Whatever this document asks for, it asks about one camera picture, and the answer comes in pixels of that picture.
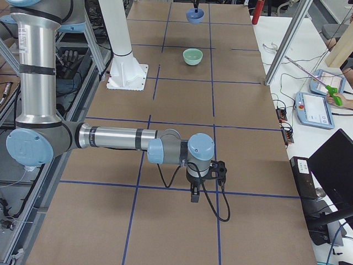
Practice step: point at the black mini computer box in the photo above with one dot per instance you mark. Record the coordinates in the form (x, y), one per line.
(311, 196)

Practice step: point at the red bottle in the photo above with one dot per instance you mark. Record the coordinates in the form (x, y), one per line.
(257, 11)

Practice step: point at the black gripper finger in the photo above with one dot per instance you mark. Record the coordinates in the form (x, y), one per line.
(196, 5)

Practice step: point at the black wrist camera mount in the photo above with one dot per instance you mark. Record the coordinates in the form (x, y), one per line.
(217, 171)

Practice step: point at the black monitor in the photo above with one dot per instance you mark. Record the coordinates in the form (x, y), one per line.
(331, 165)

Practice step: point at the near orange black connector board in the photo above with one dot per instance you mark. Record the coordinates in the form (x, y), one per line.
(287, 133)

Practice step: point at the wooden beam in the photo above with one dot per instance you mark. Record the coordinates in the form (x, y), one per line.
(342, 49)

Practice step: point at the white pedestal column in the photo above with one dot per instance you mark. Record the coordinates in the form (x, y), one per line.
(126, 72)

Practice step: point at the blue bowl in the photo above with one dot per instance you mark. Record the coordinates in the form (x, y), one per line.
(195, 16)

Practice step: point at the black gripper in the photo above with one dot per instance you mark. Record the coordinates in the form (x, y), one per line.
(193, 181)

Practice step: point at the brown paper table cover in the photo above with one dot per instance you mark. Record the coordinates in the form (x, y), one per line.
(114, 207)

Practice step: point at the green bowl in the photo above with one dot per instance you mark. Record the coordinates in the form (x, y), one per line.
(192, 56)

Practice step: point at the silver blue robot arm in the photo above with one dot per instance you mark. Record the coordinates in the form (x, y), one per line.
(41, 135)

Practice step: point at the aluminium frame post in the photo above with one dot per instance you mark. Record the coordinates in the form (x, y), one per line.
(287, 40)

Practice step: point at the blue teach pendant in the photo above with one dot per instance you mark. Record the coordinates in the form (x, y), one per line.
(313, 110)
(334, 80)

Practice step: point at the orange black connector board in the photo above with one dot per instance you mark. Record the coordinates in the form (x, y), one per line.
(287, 133)
(281, 110)

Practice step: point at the near blue teach pendant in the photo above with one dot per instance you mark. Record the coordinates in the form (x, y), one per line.
(313, 110)

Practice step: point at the green handled grabber tool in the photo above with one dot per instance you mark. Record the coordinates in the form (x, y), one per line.
(331, 90)

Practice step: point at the far blue teach pendant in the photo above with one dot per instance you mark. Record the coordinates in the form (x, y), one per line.
(334, 80)

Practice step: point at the person hand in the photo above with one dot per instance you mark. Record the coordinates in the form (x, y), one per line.
(346, 103)

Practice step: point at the far orange black connector board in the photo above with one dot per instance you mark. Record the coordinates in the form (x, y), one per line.
(281, 110)

